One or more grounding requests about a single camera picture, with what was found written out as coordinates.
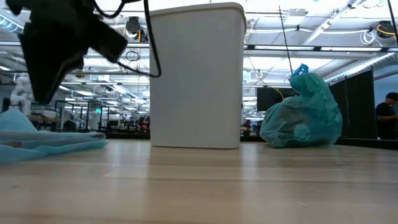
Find black aluminium rail frame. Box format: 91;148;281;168
102;133;398;151

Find person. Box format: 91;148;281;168
375;91;398;140

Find light blue trash bag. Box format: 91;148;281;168
0;109;109;164

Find ceiling cable reel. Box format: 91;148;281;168
126;16;149;43
374;20;397;40

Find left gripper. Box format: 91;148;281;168
5;0;128;105

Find green trash bag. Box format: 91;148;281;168
259;63;343;149

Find black partition panels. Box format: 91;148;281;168
329;68;377;139

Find long thin black cable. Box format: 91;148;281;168
277;4;295;77

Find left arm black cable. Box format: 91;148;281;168
93;0;162;78

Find white plastic trash bin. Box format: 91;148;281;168
149;2;247;149

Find wooden workbench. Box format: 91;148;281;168
26;114;62;131

